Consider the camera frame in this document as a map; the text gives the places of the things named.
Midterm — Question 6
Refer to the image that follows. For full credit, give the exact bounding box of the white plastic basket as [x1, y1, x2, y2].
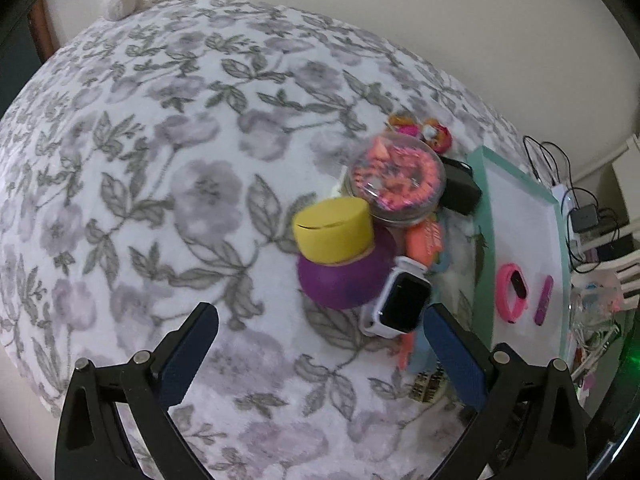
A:
[575, 232, 640, 311]

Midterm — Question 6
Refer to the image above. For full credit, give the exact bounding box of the green-rimmed white tray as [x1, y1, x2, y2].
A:
[467, 146, 573, 363]

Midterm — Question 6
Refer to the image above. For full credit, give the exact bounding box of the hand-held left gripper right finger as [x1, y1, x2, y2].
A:
[422, 302, 590, 480]

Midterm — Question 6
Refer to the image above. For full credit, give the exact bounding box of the brown wooden bed post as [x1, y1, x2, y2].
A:
[27, 0, 56, 61]

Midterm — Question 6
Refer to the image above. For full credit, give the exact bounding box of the clear round hair tie container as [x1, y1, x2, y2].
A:
[345, 132, 447, 228]

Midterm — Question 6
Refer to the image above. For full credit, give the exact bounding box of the pink fitness band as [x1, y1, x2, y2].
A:
[497, 262, 530, 323]

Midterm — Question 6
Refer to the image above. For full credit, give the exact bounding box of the black power adapter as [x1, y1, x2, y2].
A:
[572, 204, 601, 233]

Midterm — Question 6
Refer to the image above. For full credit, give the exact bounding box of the pink and orange doll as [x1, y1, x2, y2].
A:
[387, 112, 456, 155]

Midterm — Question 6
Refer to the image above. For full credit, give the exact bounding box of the small purple strap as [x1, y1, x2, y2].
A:
[532, 275, 553, 326]

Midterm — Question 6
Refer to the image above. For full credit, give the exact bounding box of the purple toy with yellow cap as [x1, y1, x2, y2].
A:
[292, 197, 401, 311]

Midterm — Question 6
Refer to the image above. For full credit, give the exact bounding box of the clear plastic bag of trinkets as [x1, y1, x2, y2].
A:
[570, 280, 626, 366]

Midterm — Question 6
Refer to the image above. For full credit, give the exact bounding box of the black square box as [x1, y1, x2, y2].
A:
[440, 170, 483, 216]

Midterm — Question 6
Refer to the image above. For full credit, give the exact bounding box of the white round gadget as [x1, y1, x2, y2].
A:
[107, 0, 146, 21]

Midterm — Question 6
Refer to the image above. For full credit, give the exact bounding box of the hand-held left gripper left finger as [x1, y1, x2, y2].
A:
[55, 302, 221, 480]

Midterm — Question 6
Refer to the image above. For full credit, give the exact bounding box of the white power strip with cables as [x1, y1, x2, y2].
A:
[522, 135, 623, 261]

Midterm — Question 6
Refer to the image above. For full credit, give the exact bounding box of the white shelf unit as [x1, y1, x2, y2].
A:
[612, 132, 640, 221]

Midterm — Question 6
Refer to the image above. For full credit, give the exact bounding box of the white smartwatch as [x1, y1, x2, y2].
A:
[359, 256, 433, 337]

